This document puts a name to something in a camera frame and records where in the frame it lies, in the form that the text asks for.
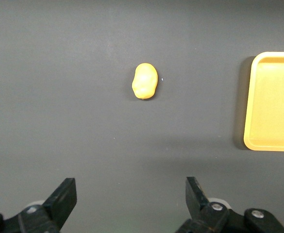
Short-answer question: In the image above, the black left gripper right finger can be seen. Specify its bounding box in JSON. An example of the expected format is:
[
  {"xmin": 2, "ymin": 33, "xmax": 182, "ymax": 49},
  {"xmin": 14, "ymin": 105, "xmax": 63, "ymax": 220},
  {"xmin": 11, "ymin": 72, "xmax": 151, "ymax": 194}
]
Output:
[{"xmin": 175, "ymin": 176, "xmax": 284, "ymax": 233}]

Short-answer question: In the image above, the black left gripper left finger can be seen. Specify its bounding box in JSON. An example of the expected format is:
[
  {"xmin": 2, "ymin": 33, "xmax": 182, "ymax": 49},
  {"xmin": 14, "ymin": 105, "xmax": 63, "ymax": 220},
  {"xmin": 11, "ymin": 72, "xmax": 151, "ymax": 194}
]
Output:
[{"xmin": 0, "ymin": 178, "xmax": 78, "ymax": 233}]

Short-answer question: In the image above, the yellow potato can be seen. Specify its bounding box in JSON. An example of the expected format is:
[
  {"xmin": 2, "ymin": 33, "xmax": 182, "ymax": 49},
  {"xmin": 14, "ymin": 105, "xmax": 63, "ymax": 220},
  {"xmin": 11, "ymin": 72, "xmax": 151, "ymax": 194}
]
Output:
[{"xmin": 131, "ymin": 63, "xmax": 159, "ymax": 100}]

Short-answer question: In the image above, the yellow plastic tray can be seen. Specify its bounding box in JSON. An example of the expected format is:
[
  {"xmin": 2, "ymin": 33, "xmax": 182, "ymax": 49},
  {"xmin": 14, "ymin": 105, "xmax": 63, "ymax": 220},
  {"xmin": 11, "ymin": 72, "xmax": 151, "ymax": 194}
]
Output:
[{"xmin": 243, "ymin": 51, "xmax": 284, "ymax": 152}]

